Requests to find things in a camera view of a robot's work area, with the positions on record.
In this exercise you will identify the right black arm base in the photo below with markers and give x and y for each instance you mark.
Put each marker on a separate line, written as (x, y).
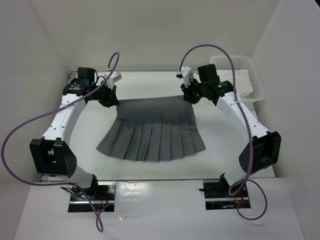
(216, 199)

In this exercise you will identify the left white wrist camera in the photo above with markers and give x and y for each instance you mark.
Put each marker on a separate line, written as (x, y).
(115, 77)

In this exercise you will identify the grey pleated skirt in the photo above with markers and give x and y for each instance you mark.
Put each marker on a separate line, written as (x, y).
(153, 130)

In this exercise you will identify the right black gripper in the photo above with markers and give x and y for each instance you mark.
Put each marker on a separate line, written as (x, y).
(187, 91)

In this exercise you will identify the white plastic basket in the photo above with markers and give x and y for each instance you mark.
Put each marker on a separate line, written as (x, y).
(242, 62)

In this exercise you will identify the white folded cloth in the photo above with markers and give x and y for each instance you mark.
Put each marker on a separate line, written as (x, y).
(242, 81)

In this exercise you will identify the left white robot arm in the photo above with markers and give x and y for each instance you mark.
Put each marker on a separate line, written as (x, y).
(51, 153)

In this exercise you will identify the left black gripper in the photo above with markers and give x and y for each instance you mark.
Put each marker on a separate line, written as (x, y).
(111, 99)

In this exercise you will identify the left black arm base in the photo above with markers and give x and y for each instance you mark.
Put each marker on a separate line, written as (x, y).
(103, 200)

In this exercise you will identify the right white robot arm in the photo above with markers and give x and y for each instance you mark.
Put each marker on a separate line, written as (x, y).
(262, 147)

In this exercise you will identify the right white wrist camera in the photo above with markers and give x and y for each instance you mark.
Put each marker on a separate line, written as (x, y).
(185, 74)

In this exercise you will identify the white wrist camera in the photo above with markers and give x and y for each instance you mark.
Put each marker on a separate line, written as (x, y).
(115, 77)
(185, 74)

